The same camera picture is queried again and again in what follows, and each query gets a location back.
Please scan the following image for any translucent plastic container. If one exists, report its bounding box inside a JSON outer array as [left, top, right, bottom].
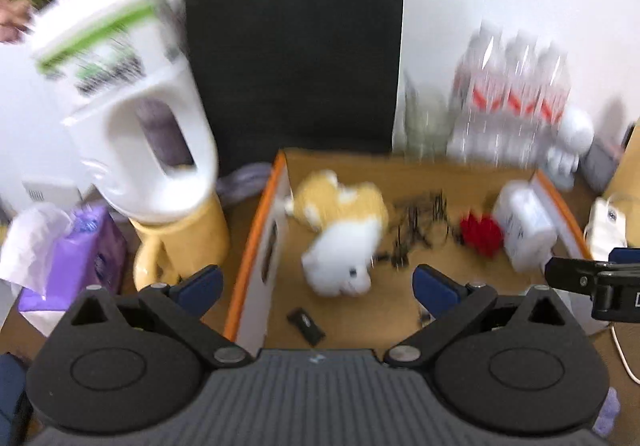
[[492, 180, 558, 273]]

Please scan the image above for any dark blue object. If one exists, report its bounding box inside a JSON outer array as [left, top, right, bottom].
[[0, 351, 33, 446]]

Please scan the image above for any grey knitted cloth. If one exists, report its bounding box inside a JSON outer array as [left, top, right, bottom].
[[215, 163, 273, 207]]

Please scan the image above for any black earphone cable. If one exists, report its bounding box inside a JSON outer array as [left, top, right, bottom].
[[377, 191, 463, 271]]

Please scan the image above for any white robot-shaped speaker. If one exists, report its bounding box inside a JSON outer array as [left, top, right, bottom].
[[545, 106, 596, 191]]

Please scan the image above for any white power adapter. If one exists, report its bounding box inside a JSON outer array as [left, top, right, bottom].
[[585, 196, 628, 259]]

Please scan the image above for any red cardboard box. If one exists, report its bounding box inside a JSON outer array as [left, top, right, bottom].
[[222, 148, 593, 352]]

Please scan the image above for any black chair back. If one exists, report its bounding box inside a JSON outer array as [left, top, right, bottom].
[[184, 0, 406, 177]]

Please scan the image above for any small grey box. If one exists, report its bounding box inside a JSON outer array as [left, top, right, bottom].
[[580, 141, 623, 194]]

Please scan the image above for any clear glass cup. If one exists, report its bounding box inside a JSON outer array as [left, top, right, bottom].
[[402, 73, 451, 161]]

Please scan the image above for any white detergent jug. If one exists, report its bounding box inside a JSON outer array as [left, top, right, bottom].
[[30, 0, 218, 225]]

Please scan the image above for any red fabric rose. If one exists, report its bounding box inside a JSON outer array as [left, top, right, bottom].
[[459, 211, 503, 257]]

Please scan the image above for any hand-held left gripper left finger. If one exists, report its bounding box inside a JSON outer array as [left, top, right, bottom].
[[70, 265, 253, 369]]

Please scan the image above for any yellow mug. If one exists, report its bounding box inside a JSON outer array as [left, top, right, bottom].
[[127, 193, 231, 289]]

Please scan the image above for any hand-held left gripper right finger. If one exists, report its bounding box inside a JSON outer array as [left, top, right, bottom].
[[384, 264, 568, 369]]

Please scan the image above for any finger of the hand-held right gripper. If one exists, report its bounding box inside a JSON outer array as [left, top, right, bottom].
[[544, 256, 616, 297], [609, 247, 640, 267]]

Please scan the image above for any small black flat device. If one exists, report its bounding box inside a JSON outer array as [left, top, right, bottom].
[[286, 307, 327, 346]]

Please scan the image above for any clear water bottle red label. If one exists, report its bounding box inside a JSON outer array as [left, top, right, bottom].
[[492, 33, 541, 167], [447, 20, 506, 161], [530, 46, 571, 167]]

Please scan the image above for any yellow white plush toy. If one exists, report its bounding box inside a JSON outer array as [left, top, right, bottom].
[[285, 170, 390, 297]]

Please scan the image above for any purple tissue pack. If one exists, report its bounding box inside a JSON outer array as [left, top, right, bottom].
[[0, 203, 128, 337]]

